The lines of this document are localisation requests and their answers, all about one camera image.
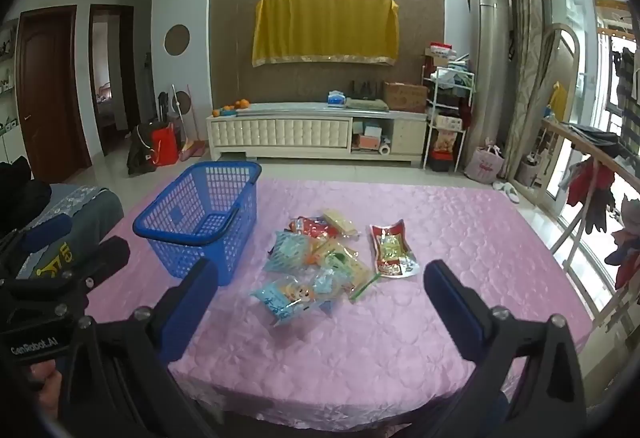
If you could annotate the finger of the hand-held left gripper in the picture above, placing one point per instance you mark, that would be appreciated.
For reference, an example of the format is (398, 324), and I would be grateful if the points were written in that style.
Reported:
(107, 255)
(47, 230)

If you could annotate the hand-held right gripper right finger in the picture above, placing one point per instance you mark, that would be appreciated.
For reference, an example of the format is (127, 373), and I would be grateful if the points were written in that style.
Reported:
(452, 313)

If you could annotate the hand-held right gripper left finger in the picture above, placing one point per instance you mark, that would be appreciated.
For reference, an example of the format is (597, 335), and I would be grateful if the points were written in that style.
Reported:
(186, 313)

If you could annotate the red and white sachet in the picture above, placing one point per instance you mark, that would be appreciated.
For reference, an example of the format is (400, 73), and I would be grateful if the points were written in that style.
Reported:
(393, 250)

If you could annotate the blue plastic basket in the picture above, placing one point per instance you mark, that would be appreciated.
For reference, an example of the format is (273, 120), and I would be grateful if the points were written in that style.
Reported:
(200, 218)

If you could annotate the pile of mixed snack packets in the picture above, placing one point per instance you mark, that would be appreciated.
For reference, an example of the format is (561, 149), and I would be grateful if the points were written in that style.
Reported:
(315, 273)

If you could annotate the clear cracker packet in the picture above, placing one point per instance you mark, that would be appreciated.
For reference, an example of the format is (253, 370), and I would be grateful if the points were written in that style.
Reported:
(341, 222)

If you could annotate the person's left hand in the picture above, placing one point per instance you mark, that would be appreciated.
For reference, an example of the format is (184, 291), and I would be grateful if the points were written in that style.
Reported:
(46, 390)

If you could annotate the grey sofa with lace cover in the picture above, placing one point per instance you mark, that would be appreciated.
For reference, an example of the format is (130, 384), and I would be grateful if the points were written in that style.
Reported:
(95, 213)

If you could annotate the dark cloth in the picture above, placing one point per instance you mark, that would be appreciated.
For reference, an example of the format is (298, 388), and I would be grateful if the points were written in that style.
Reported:
(20, 193)

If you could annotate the pink quilted cloth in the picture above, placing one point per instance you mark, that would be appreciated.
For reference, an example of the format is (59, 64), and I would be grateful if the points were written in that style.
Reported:
(380, 343)

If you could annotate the black bag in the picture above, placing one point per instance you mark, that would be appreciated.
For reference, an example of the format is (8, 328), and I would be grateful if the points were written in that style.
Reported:
(139, 150)

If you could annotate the red paper bag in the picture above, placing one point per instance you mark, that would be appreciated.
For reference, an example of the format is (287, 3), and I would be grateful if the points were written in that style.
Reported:
(164, 145)

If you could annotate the pair of white slippers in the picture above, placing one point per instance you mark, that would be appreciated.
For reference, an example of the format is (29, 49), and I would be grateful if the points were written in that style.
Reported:
(507, 191)

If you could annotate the dark wooden door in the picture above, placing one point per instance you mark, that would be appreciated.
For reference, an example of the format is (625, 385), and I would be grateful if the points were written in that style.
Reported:
(50, 93)

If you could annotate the broom with pink bristles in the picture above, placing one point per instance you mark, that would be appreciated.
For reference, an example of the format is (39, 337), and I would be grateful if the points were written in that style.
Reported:
(187, 138)

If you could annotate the pink tote bag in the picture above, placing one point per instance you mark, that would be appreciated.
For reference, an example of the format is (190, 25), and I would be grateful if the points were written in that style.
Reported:
(484, 165)

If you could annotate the small grey bin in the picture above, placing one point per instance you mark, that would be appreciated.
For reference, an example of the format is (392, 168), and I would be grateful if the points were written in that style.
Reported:
(529, 173)

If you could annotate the white paper roll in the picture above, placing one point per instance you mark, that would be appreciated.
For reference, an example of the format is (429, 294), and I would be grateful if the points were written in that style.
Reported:
(385, 149)

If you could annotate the red hanging garment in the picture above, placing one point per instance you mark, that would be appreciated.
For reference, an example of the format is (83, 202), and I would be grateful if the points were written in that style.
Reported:
(592, 185)

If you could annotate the wooden clothes drying rack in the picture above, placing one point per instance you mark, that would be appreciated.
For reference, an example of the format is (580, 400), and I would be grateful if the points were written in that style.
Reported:
(590, 178)

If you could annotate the white metal shelf rack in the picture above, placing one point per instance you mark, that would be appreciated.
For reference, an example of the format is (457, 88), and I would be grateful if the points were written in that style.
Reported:
(450, 118)

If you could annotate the group of oranges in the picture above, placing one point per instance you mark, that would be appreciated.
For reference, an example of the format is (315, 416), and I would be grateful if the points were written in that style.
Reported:
(235, 106)

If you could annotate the white tufted cabinet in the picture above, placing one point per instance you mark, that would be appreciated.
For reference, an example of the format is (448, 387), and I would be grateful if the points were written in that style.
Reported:
(300, 133)

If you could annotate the brown cardboard box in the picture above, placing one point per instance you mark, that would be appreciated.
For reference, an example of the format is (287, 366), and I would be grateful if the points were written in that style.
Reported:
(406, 97)

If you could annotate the green folded cushion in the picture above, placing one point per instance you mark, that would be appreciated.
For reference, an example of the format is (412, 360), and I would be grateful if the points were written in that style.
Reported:
(367, 104)

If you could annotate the blue tissue box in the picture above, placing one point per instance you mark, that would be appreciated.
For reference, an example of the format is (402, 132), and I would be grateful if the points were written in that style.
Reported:
(336, 99)

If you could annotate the silver standing air conditioner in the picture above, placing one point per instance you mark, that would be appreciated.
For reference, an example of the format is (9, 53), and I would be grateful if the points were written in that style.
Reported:
(490, 68)

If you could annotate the beige patterned curtain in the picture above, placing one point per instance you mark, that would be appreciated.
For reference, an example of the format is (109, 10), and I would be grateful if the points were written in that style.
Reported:
(522, 43)

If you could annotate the yellow cloth cover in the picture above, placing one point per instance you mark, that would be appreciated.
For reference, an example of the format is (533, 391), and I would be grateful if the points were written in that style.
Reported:
(325, 28)

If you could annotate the round brown wall disc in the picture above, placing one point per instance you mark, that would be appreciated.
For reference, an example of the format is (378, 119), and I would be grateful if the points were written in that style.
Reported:
(177, 39)

